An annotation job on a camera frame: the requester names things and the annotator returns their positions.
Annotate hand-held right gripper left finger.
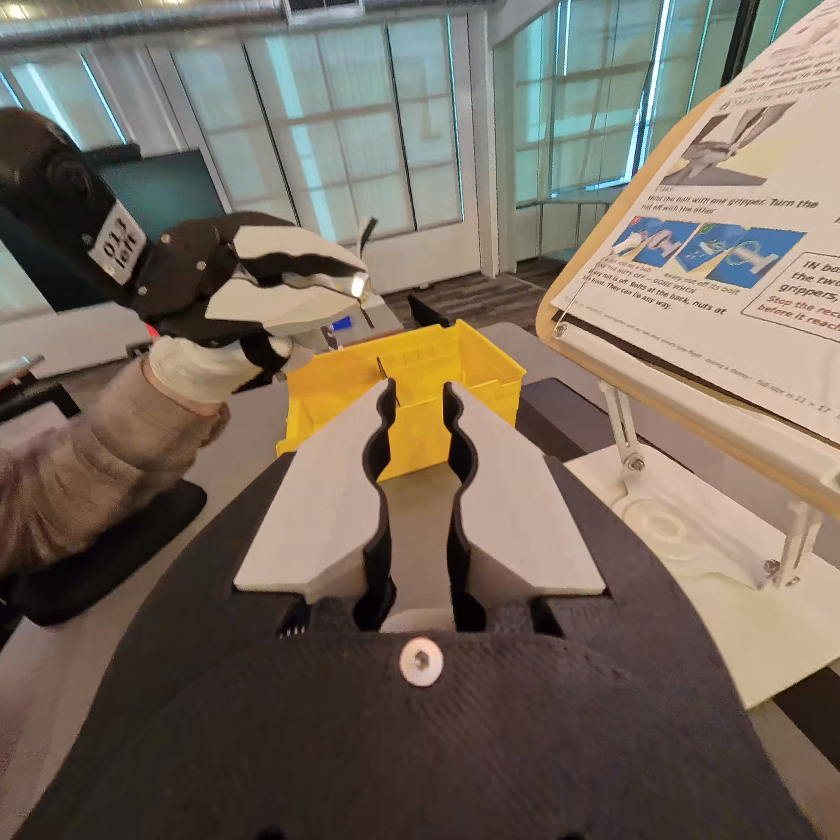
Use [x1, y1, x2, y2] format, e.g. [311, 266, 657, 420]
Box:
[234, 381, 395, 631]

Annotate wooden document stand white base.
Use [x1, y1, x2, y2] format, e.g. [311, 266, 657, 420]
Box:
[536, 0, 840, 710]

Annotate person's left hand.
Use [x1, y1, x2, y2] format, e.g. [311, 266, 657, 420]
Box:
[145, 334, 287, 406]

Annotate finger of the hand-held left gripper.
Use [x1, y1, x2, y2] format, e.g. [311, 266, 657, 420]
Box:
[210, 276, 366, 337]
[234, 224, 370, 284]

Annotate black round pad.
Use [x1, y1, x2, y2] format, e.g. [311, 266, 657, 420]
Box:
[11, 479, 208, 626]

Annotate person's left forearm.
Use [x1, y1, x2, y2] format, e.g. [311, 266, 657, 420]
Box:
[0, 355, 231, 578]

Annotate printed instruction sheet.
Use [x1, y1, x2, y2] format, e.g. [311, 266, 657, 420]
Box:
[552, 0, 840, 447]

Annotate yellow plastic bin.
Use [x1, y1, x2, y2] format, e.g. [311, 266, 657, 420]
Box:
[276, 319, 526, 480]

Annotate dark wall screen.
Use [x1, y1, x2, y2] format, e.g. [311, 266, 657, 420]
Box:
[99, 149, 227, 244]

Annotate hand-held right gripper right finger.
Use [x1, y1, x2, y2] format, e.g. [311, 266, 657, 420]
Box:
[444, 381, 606, 628]

